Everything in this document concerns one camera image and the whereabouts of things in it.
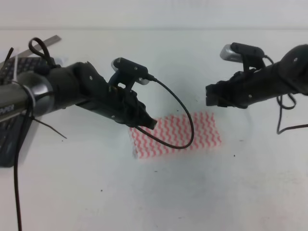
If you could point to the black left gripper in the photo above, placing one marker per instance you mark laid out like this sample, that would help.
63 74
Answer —
117 104

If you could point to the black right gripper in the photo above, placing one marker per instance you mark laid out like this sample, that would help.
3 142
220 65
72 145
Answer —
245 89

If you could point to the pink white striped towel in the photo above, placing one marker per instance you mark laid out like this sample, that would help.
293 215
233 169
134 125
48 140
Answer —
176 130

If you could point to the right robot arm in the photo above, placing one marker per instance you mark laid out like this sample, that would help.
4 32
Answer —
292 68

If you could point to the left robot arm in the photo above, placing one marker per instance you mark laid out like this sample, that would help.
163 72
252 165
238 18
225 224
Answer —
49 90

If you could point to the grey metal ruler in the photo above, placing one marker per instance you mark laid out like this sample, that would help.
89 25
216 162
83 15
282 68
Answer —
48 42

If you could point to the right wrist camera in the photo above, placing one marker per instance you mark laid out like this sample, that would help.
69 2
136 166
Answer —
249 56

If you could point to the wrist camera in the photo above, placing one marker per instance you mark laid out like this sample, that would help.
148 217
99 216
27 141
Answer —
128 73
249 56

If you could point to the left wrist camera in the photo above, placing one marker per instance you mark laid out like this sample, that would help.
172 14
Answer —
128 73

